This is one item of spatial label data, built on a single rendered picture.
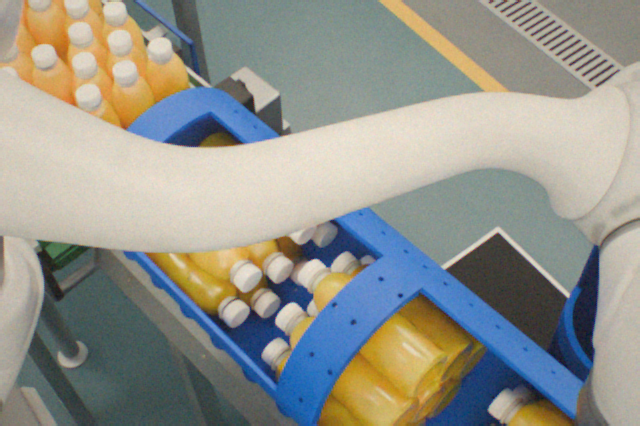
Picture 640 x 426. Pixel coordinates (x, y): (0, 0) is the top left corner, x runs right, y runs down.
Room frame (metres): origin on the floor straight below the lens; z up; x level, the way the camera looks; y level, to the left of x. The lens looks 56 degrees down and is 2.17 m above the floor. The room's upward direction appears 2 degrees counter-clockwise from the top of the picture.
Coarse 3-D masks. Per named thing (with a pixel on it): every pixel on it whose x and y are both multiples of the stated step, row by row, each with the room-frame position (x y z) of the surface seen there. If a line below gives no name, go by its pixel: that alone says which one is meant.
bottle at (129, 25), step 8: (128, 16) 1.19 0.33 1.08; (104, 24) 1.17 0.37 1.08; (112, 24) 1.15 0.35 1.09; (120, 24) 1.15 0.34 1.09; (128, 24) 1.16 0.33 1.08; (136, 24) 1.18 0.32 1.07; (104, 32) 1.16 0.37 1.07; (128, 32) 1.15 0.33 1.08; (136, 32) 1.16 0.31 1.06; (104, 40) 1.15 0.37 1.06; (136, 40) 1.15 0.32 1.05; (144, 48) 1.17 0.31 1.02
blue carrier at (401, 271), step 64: (128, 128) 0.80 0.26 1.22; (192, 128) 0.86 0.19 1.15; (256, 128) 0.81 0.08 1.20; (320, 256) 0.72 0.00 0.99; (384, 256) 0.58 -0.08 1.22; (256, 320) 0.63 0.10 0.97; (320, 320) 0.49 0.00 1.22; (384, 320) 0.48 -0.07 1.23; (320, 384) 0.43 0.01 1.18; (512, 384) 0.48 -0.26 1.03; (576, 384) 0.41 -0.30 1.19
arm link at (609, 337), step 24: (624, 240) 0.31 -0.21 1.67; (600, 264) 0.31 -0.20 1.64; (624, 264) 0.29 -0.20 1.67; (600, 288) 0.29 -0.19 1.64; (624, 288) 0.27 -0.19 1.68; (600, 312) 0.27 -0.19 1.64; (624, 312) 0.25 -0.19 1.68; (600, 336) 0.26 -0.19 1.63; (624, 336) 0.23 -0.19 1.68; (600, 360) 0.24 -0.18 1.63; (624, 360) 0.22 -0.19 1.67; (600, 384) 0.23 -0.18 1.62; (624, 384) 0.21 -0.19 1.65; (600, 408) 0.23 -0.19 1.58; (624, 408) 0.21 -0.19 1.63
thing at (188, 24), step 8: (176, 0) 1.40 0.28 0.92; (184, 0) 1.40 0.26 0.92; (192, 0) 1.41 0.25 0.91; (176, 8) 1.41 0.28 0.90; (184, 8) 1.40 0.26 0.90; (192, 8) 1.41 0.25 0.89; (176, 16) 1.41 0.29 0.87; (184, 16) 1.39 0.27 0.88; (192, 16) 1.41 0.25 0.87; (184, 24) 1.39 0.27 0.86; (192, 24) 1.40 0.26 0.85; (184, 32) 1.40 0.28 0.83; (192, 32) 1.40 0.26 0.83; (200, 32) 1.42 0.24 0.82; (192, 40) 1.40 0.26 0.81; (200, 40) 1.41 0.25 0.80; (200, 48) 1.41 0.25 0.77; (200, 56) 1.41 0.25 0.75; (200, 64) 1.41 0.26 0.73; (200, 72) 1.40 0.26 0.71; (208, 80) 1.41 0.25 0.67
